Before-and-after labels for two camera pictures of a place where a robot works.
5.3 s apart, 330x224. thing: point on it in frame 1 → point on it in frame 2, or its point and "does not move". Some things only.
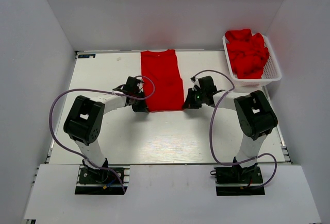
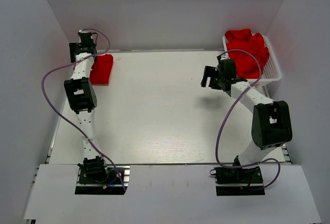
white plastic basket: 271,71 does not move
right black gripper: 190,103 → 209,71
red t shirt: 164,87 → 101,69
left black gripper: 142,108 → 73,48
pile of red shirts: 247,53 does not move
